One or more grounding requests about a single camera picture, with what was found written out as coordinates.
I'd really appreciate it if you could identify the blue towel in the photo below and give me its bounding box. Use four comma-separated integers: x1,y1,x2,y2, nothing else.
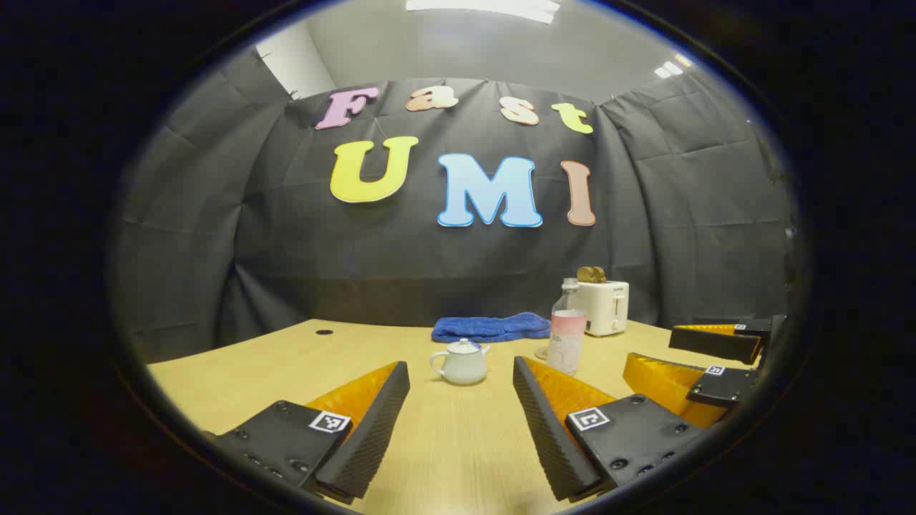
431,312,552,343

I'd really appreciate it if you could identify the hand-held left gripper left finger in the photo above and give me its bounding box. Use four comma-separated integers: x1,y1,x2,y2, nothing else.
204,361,411,505

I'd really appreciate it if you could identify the clear water bottle pink label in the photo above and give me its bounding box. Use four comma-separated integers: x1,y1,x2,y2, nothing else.
547,278,589,377

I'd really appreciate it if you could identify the white toaster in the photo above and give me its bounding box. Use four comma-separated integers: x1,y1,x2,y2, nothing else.
576,280,630,338

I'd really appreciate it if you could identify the black backdrop cloth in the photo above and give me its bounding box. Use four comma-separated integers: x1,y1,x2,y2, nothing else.
114,46,799,362

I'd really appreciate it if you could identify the white ceramic teacup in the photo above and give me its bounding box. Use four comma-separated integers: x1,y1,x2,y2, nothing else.
429,345,493,386

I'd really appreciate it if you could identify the small ceiling light panel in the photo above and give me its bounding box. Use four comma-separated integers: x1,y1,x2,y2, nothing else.
653,54,693,79

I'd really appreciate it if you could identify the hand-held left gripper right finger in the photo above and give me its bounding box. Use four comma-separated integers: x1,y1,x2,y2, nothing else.
512,355,706,503

